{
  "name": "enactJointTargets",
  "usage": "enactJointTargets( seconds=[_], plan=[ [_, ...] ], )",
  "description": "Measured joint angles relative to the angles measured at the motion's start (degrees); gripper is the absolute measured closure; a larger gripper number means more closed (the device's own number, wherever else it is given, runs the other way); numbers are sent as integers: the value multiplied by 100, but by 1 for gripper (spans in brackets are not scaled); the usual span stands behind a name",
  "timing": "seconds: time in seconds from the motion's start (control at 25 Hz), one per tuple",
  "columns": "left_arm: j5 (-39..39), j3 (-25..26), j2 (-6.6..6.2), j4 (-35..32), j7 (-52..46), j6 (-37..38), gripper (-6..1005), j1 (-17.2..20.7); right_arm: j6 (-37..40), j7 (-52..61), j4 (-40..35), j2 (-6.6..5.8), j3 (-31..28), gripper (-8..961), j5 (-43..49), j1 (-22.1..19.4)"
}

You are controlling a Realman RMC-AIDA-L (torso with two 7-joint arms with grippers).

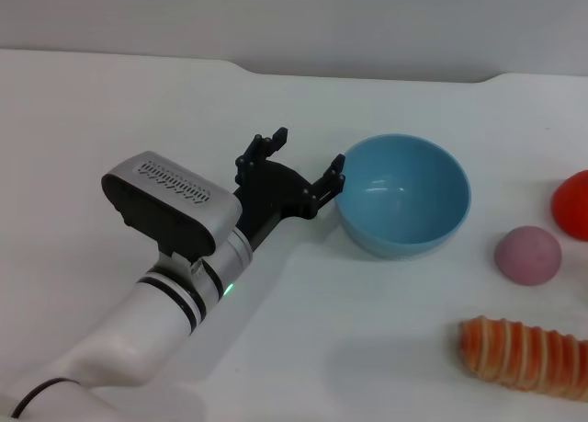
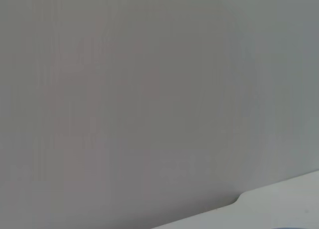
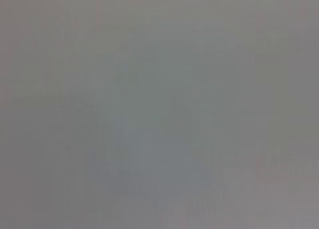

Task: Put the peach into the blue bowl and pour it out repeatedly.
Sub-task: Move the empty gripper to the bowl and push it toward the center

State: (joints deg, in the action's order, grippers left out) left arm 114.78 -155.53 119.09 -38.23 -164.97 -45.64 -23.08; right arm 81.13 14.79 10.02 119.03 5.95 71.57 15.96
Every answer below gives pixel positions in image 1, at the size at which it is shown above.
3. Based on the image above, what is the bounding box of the blue bowl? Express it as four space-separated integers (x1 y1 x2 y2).
334 133 472 260

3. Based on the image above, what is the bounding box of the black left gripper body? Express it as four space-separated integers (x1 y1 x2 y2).
232 159 322 252

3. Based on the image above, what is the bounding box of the pink toy peach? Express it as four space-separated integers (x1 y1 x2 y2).
493 225 563 287

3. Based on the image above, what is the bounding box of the black arm base cable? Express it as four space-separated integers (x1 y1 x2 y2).
10 377 71 419

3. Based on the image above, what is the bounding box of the red toy fruit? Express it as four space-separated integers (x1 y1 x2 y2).
550 169 588 242

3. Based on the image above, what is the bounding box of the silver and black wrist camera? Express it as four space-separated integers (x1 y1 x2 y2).
100 151 242 260

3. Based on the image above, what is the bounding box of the orange striped toy bread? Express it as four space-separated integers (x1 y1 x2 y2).
458 315 588 401

